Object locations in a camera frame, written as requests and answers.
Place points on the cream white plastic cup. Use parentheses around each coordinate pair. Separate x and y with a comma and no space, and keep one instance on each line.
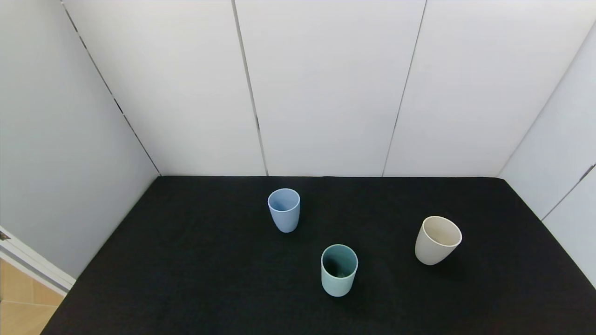
(427,251)

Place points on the light blue plastic cup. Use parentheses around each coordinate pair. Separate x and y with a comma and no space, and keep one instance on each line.
(284,218)

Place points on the teal green plastic cup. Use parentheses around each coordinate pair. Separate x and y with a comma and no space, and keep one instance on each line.
(339,284)

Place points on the black tablecloth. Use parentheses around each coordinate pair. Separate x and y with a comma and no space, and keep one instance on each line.
(209,260)

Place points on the white door frame trim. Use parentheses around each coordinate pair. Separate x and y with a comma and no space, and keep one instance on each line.
(32,267)

